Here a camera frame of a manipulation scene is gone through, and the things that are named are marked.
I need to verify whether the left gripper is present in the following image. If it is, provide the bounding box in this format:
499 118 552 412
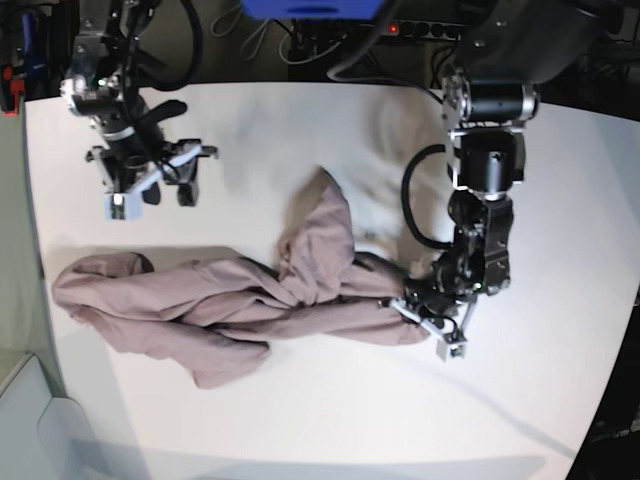
379 279 475 340

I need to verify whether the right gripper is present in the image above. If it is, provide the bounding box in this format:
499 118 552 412
85 139 219 207

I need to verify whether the mauve t-shirt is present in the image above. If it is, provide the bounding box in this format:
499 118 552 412
51 174 427 389

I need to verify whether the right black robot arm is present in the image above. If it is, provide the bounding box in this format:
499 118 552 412
60 1 218 219

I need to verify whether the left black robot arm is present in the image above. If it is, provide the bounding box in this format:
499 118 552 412
183 1 607 346

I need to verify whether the blue box at top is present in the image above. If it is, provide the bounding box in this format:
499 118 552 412
241 0 383 20

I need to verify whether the white side table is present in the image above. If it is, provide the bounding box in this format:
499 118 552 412
1 355 92 479

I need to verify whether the grey power strip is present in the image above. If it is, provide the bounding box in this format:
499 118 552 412
385 20 465 42

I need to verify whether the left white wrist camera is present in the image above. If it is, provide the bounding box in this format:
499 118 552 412
436 337 467 362

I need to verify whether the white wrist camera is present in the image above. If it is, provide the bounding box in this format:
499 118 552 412
104 192 143 221
436 337 467 362

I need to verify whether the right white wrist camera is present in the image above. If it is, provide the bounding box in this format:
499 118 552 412
104 192 143 221

